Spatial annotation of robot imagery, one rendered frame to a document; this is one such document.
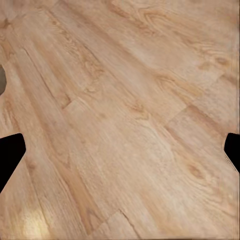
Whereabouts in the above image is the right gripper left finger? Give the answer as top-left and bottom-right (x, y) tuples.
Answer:
(0, 132), (26, 193)

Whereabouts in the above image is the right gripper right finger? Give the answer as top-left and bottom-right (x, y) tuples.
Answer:
(224, 133), (240, 173)

